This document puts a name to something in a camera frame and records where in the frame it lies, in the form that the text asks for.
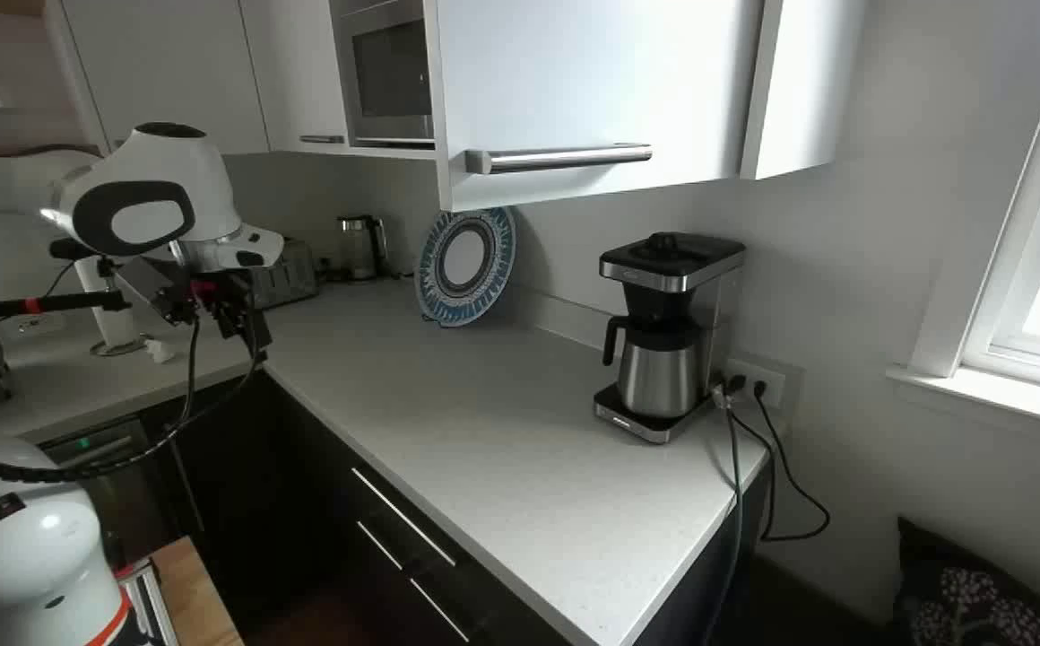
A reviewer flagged stainless built-in microwave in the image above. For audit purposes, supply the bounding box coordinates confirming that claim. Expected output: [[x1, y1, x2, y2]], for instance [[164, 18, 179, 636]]
[[331, 0, 437, 151]]

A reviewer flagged dark toaster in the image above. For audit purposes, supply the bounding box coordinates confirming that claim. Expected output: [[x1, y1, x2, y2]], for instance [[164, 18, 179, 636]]
[[246, 232, 322, 311]]

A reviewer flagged white upper cabinet row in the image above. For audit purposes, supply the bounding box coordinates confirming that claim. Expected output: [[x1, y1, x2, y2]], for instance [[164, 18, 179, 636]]
[[50, 0, 443, 164]]

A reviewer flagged white framed window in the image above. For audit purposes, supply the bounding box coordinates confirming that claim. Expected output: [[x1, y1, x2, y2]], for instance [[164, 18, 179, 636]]
[[889, 0, 1040, 438]]

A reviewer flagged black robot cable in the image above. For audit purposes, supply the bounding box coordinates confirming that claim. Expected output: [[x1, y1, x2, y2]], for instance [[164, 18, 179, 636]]
[[0, 311, 272, 484]]

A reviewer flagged black clamp stand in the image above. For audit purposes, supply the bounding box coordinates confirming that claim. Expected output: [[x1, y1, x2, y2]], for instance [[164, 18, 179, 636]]
[[0, 287, 138, 415]]

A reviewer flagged dark lower cabinet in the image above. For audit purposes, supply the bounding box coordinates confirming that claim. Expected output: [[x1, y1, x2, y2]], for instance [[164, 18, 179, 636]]
[[102, 367, 779, 646]]

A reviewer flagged black appliance with green light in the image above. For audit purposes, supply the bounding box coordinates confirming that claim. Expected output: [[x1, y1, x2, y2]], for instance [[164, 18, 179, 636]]
[[38, 404, 210, 567]]

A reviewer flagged white cabinet door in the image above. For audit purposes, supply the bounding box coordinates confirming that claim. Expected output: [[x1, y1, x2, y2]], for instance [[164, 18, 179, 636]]
[[429, 0, 776, 216]]

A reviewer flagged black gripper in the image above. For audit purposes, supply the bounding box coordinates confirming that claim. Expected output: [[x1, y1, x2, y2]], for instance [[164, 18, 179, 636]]
[[191, 270, 278, 367]]

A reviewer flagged steel black coffee maker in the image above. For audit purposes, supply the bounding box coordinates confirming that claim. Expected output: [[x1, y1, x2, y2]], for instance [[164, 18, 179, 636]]
[[591, 228, 751, 449]]

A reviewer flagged grey power cable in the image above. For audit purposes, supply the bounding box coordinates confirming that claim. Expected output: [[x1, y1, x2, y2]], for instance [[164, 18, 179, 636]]
[[696, 399, 751, 646]]

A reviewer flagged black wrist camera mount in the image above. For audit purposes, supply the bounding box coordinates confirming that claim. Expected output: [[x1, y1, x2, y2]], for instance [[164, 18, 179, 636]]
[[111, 256, 204, 330]]

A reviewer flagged short steel drawer handle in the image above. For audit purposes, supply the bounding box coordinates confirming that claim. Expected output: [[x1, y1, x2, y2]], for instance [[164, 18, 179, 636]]
[[407, 573, 475, 646], [353, 516, 409, 578]]

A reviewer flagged black power cable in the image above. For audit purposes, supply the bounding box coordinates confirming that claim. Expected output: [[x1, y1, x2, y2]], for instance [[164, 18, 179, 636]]
[[751, 391, 836, 544]]

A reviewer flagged blue white decorative plate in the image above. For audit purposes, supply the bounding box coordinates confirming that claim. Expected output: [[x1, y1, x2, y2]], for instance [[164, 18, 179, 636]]
[[413, 204, 525, 335]]

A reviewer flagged long steel drawer handle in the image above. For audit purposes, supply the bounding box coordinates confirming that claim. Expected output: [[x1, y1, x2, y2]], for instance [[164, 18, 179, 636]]
[[348, 464, 464, 569]]

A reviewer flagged narrow white upper cabinet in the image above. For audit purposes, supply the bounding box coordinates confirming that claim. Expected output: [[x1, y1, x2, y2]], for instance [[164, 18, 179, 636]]
[[739, 0, 872, 188]]

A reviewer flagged white wall outlet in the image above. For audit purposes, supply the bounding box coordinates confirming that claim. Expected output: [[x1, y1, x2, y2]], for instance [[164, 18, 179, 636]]
[[718, 354, 807, 419]]

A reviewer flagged dark floral patterned cushion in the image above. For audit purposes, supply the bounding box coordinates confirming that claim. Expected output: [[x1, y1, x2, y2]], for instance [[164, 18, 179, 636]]
[[892, 513, 1040, 646]]

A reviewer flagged long steel cabinet door handle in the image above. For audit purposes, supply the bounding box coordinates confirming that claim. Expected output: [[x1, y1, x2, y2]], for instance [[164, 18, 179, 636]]
[[460, 140, 658, 179]]

